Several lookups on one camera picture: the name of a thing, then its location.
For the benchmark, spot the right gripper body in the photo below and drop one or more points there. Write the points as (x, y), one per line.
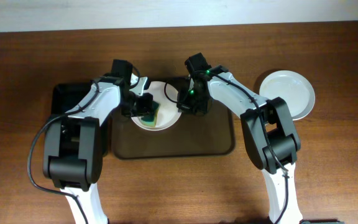
(191, 101)

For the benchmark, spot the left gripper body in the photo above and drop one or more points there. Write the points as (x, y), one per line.
(137, 104)

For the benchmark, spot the green yellow sponge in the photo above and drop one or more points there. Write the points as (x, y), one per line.
(150, 120)

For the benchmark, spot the white plate top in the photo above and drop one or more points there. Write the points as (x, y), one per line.
(168, 113)

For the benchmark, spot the white plate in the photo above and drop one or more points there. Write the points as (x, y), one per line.
(302, 104)
(168, 113)

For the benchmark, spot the pale blue plate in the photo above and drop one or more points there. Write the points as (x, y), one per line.
(284, 84)

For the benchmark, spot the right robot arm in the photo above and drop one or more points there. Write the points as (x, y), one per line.
(270, 136)

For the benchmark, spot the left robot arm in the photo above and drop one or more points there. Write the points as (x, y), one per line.
(73, 149)

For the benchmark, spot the brown plastic serving tray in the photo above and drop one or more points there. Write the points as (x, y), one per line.
(211, 134)

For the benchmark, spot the black rectangular tray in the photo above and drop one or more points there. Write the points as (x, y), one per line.
(65, 96)

